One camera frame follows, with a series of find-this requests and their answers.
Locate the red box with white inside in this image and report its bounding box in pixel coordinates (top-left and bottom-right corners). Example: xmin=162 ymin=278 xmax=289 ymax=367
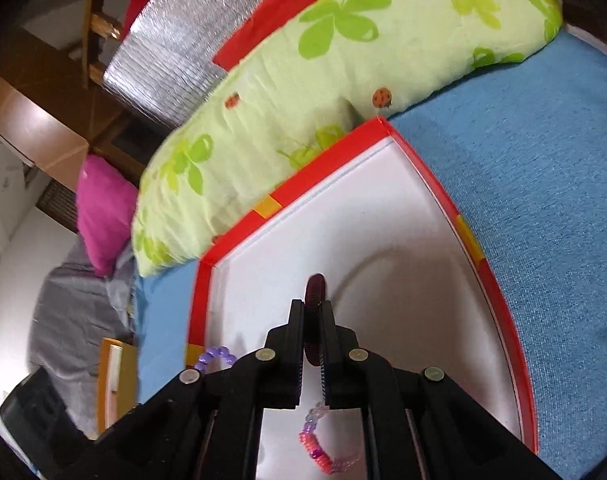
xmin=185 ymin=116 xmax=539 ymax=480

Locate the grey cloth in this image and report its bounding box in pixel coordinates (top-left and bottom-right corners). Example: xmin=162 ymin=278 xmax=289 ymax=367
xmin=28 ymin=245 xmax=137 ymax=396

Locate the orange box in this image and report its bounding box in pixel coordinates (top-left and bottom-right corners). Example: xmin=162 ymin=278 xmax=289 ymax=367
xmin=98 ymin=338 xmax=139 ymax=433

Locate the blue blanket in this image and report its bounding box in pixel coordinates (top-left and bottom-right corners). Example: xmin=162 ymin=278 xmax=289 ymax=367
xmin=134 ymin=25 xmax=607 ymax=480

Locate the green floral pillow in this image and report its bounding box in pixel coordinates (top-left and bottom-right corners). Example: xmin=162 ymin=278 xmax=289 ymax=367
xmin=132 ymin=0 xmax=564 ymax=277

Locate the dark maroon coil bracelet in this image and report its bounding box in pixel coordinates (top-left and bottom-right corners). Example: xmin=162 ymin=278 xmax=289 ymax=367
xmin=304 ymin=273 xmax=329 ymax=368

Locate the brown wooden column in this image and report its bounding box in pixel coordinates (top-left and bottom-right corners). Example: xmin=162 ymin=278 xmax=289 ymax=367
xmin=0 ymin=67 xmax=92 ymax=181

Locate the brown curtain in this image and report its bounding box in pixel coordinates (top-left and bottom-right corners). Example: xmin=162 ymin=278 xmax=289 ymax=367
xmin=36 ymin=180 xmax=80 ymax=233

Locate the silver foil insulation board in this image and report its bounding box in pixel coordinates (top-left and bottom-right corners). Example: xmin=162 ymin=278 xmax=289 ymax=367
xmin=102 ymin=0 xmax=384 ymax=131

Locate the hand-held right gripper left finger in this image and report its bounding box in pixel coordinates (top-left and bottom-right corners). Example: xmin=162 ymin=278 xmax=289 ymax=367
xmin=84 ymin=299 xmax=305 ymax=480

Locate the magenta pillow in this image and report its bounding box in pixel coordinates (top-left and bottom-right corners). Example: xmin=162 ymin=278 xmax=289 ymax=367
xmin=76 ymin=155 xmax=139 ymax=278

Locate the wooden stair railing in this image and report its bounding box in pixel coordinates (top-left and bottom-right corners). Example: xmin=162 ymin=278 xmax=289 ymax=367
xmin=81 ymin=0 xmax=134 ymax=88

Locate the small red cushion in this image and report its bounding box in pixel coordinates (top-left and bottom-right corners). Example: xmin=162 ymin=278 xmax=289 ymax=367
xmin=214 ymin=0 xmax=333 ymax=72

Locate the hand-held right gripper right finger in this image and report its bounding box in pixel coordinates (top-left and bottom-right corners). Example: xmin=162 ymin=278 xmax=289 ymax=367
xmin=319 ymin=300 xmax=574 ymax=480

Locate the purple bead bracelet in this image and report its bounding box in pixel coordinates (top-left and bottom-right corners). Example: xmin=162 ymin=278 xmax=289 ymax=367
xmin=194 ymin=345 xmax=240 ymax=373

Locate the pink and clear bead bracelet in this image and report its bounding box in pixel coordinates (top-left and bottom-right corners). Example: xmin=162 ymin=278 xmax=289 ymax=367
xmin=298 ymin=402 xmax=361 ymax=476

